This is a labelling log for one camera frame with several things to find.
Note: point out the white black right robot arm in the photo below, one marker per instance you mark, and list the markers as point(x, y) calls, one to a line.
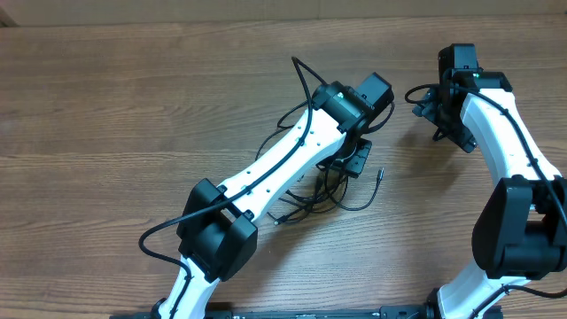
point(520, 236)

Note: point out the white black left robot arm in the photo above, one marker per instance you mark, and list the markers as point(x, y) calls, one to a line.
point(219, 232)

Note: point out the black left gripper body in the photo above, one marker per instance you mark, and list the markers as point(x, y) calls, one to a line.
point(353, 160)

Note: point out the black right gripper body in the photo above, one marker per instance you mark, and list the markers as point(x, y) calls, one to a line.
point(442, 114)

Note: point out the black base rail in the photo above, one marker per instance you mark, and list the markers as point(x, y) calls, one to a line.
point(384, 312)

